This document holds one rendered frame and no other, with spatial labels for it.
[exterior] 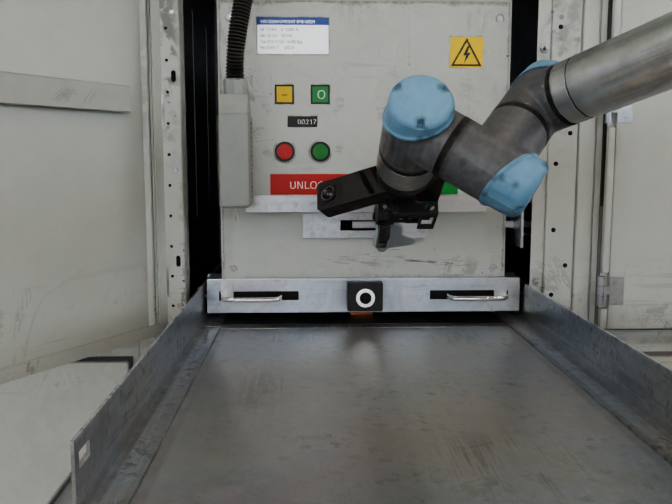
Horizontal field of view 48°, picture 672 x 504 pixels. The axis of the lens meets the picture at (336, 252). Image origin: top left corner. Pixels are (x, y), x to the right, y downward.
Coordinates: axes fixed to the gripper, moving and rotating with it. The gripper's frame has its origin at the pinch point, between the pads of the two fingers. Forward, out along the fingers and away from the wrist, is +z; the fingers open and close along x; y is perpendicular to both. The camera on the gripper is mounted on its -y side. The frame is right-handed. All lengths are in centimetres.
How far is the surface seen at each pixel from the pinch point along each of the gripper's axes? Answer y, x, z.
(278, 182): -15.3, 13.5, 9.4
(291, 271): -13.2, 0.3, 17.1
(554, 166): 30.5, 13.7, 4.2
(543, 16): 27.9, 34.8, -7.5
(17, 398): -58, -20, 22
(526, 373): 18.6, -23.6, -6.4
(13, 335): -50, -17, -4
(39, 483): -56, -33, 29
